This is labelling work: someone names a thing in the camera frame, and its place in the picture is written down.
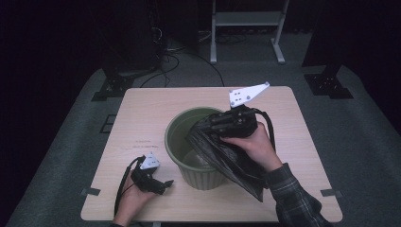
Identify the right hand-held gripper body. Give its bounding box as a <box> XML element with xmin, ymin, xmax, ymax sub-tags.
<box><xmin>229</xmin><ymin>81</ymin><xmax>270</xmax><ymax>140</ymax></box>

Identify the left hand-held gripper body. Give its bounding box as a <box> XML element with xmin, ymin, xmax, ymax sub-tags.
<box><xmin>130</xmin><ymin>151</ymin><xmax>166</xmax><ymax>196</ymax></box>

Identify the green plastic trash bin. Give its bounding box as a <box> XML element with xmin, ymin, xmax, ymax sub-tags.
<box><xmin>164</xmin><ymin>107</ymin><xmax>240</xmax><ymax>191</ymax></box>

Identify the black plastic garbage bag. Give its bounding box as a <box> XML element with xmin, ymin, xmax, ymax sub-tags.
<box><xmin>185</xmin><ymin>108</ymin><xmax>269</xmax><ymax>202</ymax></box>

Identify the person's left hand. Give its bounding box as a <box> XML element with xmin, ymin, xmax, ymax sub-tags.
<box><xmin>113</xmin><ymin>169</ymin><xmax>158</xmax><ymax>226</ymax></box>

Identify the person's right hand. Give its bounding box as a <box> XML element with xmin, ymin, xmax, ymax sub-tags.
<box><xmin>220</xmin><ymin>121</ymin><xmax>284</xmax><ymax>174</ymax></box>

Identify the grey tape strip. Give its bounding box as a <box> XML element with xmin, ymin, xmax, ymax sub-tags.
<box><xmin>320</xmin><ymin>188</ymin><xmax>344</xmax><ymax>199</ymax></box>
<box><xmin>79</xmin><ymin>187</ymin><xmax>102</xmax><ymax>197</ymax></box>

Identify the dark equipment cabinet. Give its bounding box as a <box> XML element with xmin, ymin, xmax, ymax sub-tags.
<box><xmin>100</xmin><ymin>0</ymin><xmax>168</xmax><ymax>75</ymax></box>

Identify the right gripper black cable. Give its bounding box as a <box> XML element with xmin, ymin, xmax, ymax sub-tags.
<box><xmin>250</xmin><ymin>108</ymin><xmax>277</xmax><ymax>151</ymax></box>

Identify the long black floor cable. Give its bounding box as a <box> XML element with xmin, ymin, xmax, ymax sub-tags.
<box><xmin>176</xmin><ymin>51</ymin><xmax>226</xmax><ymax>88</ymax></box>

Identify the looped black floor cable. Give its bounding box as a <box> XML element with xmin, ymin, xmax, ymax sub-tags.
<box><xmin>139</xmin><ymin>54</ymin><xmax>181</xmax><ymax>88</ymax></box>

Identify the tangle of black cables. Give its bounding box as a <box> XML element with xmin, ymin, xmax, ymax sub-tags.
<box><xmin>217</xmin><ymin>31</ymin><xmax>249</xmax><ymax>45</ymax></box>

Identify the black stand base plate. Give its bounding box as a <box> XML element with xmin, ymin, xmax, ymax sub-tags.
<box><xmin>304</xmin><ymin>64</ymin><xmax>354</xmax><ymax>100</ymax></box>
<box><xmin>91</xmin><ymin>67</ymin><xmax>135</xmax><ymax>102</ymax></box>

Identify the white metal stand frame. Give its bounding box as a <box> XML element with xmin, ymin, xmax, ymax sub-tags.
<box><xmin>210</xmin><ymin>0</ymin><xmax>290</xmax><ymax>65</ymax></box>

